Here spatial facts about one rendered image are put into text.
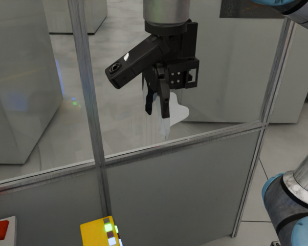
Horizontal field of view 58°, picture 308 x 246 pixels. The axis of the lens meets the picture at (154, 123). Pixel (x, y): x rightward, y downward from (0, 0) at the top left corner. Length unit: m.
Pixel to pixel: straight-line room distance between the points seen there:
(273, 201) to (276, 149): 2.26
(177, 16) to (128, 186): 1.01
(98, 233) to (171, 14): 0.66
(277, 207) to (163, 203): 0.85
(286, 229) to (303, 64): 2.46
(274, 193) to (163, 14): 0.55
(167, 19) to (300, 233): 0.52
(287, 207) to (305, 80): 2.49
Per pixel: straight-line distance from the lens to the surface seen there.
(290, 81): 3.12
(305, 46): 3.02
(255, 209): 2.42
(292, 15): 0.37
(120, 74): 0.46
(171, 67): 0.48
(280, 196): 0.78
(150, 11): 0.45
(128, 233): 1.64
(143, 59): 0.46
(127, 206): 1.46
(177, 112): 0.51
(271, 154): 2.96
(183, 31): 0.47
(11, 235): 1.25
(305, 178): 0.75
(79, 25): 0.93
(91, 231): 0.90
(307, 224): 0.73
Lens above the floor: 1.80
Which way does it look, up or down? 35 degrees down
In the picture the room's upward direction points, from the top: straight up
